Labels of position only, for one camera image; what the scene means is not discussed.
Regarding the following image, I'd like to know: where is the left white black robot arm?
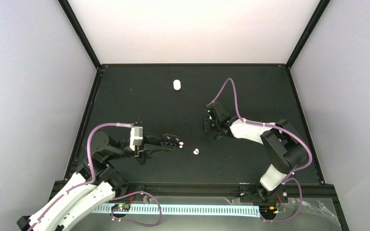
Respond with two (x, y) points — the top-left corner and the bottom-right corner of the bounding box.
(17, 127), (184, 231)

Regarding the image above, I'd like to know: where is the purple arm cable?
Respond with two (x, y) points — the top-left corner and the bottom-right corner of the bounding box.
(26, 122), (138, 231)
(206, 78), (313, 174)

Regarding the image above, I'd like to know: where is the white slotted cable duct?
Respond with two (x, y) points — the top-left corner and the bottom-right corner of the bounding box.
(93, 204), (260, 218)

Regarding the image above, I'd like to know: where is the white capsule object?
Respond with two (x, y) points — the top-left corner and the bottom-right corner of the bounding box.
(173, 79), (181, 90)

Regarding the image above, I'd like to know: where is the clear plastic sheet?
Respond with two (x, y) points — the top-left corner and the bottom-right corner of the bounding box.
(225, 197), (339, 227)

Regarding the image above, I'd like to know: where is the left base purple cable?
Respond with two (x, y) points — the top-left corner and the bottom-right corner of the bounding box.
(110, 190), (163, 227)

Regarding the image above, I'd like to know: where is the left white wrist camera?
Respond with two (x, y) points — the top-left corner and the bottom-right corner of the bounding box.
(130, 127), (143, 151)

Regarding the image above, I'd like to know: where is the right black frame post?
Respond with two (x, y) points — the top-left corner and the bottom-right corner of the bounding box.
(286, 0), (330, 69)

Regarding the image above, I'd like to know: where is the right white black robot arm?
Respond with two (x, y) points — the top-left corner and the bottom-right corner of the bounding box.
(204, 102), (312, 202)

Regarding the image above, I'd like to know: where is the left black frame post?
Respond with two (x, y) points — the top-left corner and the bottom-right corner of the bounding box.
(58, 0), (101, 69)

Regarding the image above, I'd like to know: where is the black frame post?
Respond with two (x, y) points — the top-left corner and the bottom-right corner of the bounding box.
(286, 0), (330, 69)
(58, 0), (101, 69)

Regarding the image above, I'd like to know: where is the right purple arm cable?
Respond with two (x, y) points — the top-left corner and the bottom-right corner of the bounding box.
(206, 78), (313, 174)

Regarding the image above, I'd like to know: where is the black earbud charging case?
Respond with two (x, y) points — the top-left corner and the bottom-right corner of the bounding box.
(162, 134), (181, 148)

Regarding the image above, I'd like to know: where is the black front mounting rail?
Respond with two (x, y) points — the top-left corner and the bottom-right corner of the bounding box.
(49, 180), (337, 205)

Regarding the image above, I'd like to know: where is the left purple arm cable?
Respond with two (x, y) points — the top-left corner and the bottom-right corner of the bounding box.
(26, 122), (138, 231)

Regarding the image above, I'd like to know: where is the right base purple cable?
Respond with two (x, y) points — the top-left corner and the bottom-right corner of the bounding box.
(260, 177), (303, 223)

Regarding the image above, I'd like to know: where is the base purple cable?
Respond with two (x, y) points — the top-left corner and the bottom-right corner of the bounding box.
(260, 177), (303, 223)
(110, 190), (163, 227)

